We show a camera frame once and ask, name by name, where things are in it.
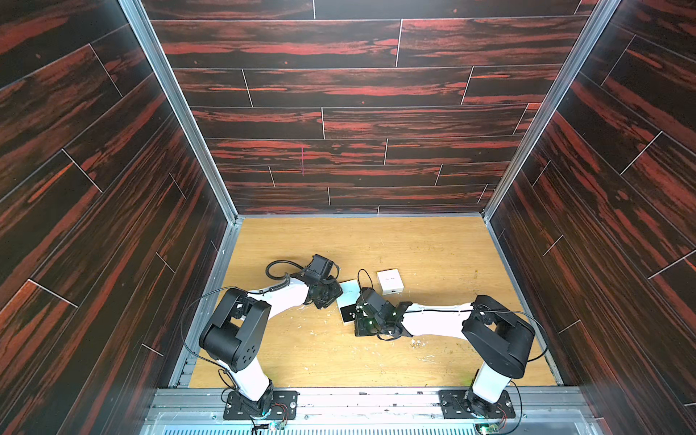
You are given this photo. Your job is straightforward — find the white jewelry box sleeve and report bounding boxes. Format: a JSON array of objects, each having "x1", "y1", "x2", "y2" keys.
[{"x1": 336, "y1": 279, "x2": 361, "y2": 308}]

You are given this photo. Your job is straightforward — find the white jewelry box drawer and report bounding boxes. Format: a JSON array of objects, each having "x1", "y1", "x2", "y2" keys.
[{"x1": 339, "y1": 304, "x2": 357, "y2": 324}]

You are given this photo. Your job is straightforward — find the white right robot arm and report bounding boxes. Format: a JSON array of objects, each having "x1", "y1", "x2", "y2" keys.
[{"x1": 355, "y1": 287, "x2": 536, "y2": 404}]

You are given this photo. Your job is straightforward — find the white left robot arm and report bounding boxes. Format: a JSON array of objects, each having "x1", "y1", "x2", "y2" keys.
[{"x1": 199, "y1": 277, "x2": 343, "y2": 411}]

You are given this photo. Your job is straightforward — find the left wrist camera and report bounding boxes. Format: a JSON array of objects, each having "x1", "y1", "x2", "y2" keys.
[{"x1": 303, "y1": 254, "x2": 340, "y2": 286}]

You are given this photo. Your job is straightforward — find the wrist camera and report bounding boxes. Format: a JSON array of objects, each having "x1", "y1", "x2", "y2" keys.
[
  {"x1": 303, "y1": 254, "x2": 340, "y2": 286},
  {"x1": 356, "y1": 287, "x2": 395, "y2": 322}
]

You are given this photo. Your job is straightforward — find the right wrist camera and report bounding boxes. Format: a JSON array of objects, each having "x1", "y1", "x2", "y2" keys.
[{"x1": 356, "y1": 287, "x2": 395, "y2": 322}]

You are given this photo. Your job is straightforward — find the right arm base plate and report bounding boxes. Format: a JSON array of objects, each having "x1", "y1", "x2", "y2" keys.
[{"x1": 438, "y1": 389, "x2": 516, "y2": 420}]

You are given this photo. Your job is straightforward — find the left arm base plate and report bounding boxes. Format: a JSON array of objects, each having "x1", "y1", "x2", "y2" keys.
[{"x1": 223, "y1": 390, "x2": 299, "y2": 422}]

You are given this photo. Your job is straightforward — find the aluminium front rail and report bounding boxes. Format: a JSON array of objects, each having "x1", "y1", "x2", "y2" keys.
[{"x1": 141, "y1": 386, "x2": 603, "y2": 434}]

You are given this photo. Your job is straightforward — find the aluminium frame rail left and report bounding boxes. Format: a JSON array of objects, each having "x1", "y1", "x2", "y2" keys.
[{"x1": 118, "y1": 0, "x2": 239, "y2": 224}]

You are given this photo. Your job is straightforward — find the aluminium frame rail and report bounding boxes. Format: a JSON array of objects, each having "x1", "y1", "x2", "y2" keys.
[
  {"x1": 118, "y1": 0, "x2": 239, "y2": 224},
  {"x1": 482, "y1": 0, "x2": 621, "y2": 227}
]

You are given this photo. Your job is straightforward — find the aluminium frame rail right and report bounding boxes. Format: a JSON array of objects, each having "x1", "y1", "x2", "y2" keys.
[{"x1": 482, "y1": 0, "x2": 621, "y2": 227}]

